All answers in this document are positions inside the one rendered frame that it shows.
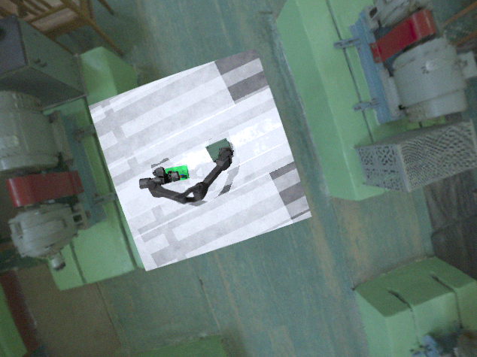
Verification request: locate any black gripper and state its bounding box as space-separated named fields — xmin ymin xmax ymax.
xmin=161 ymin=171 xmax=181 ymax=185

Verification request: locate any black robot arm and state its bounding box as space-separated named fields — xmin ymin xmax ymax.
xmin=139 ymin=147 xmax=232 ymax=204

